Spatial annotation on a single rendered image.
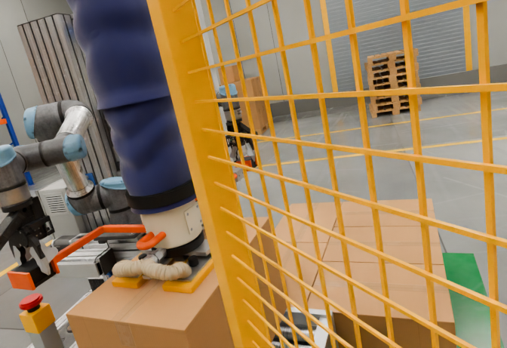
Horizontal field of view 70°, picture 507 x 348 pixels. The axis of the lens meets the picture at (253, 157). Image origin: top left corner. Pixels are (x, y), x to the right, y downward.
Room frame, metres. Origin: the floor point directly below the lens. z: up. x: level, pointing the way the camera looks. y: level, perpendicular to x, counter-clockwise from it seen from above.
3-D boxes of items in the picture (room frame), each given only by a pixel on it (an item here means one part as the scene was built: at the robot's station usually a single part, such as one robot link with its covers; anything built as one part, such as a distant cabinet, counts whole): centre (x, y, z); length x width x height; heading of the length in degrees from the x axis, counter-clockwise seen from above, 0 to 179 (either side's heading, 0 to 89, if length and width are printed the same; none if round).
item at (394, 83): (8.33, -3.47, 0.65); 1.29 x 1.10 x 1.30; 161
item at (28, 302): (1.10, 0.83, 1.02); 0.07 x 0.07 x 0.04
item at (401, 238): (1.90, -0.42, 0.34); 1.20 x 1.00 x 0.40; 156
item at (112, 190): (1.61, 0.65, 1.20); 0.13 x 0.12 x 0.14; 102
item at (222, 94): (1.61, 0.05, 1.52); 0.09 x 0.08 x 0.11; 31
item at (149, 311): (1.08, 0.29, 0.88); 0.60 x 0.40 x 0.40; 155
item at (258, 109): (9.40, -0.03, 0.87); 1.20 x 1.01 x 1.74; 161
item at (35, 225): (0.95, 0.64, 1.35); 0.09 x 0.08 x 0.12; 155
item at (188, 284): (1.04, 0.21, 1.10); 0.34 x 0.10 x 0.05; 155
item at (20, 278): (0.92, 0.66, 1.21); 0.09 x 0.08 x 0.05; 65
